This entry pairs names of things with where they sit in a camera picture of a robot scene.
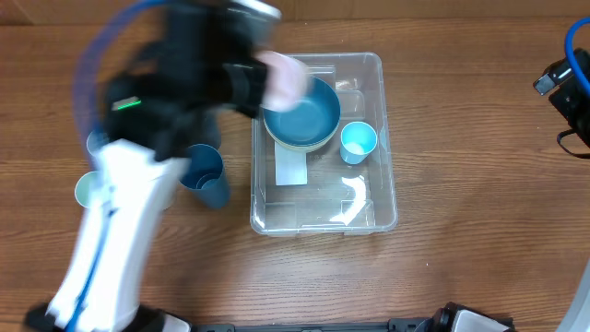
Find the small pink cup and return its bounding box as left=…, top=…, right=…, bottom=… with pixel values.
left=255, top=51, right=311, bottom=113

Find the blue bowl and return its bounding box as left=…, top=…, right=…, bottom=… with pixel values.
left=264, top=77, right=341, bottom=148

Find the cream bowl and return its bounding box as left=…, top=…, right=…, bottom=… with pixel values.
left=265, top=124, right=337, bottom=153

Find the small light blue cup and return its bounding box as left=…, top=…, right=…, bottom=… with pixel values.
left=340, top=121, right=378, bottom=165

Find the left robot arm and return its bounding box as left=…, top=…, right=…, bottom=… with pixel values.
left=24, top=1, right=281, bottom=331

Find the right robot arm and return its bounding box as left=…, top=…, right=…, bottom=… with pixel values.
left=533, top=58, right=589, bottom=332

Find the tall dark blue cup, rear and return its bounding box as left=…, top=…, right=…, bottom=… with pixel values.
left=198, top=113, right=221, bottom=149

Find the tall dark blue cup, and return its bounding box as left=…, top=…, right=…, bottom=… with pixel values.
left=180, top=144, right=230, bottom=208
left=198, top=113, right=221, bottom=149

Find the tall dark blue cup, front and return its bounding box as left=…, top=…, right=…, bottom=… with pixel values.
left=180, top=144, right=230, bottom=208

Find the small grey cup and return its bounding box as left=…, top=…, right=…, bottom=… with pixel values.
left=86, top=130, right=109, bottom=158

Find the white label in bin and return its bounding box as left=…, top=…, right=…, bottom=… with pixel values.
left=275, top=143, right=308, bottom=186

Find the small mint green cup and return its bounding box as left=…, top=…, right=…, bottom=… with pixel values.
left=75, top=171, right=100, bottom=208

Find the clear plastic storage bin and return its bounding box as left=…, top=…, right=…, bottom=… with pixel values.
left=250, top=53, right=398, bottom=236

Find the black rail at table edge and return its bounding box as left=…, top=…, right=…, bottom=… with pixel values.
left=137, top=302, right=515, bottom=332

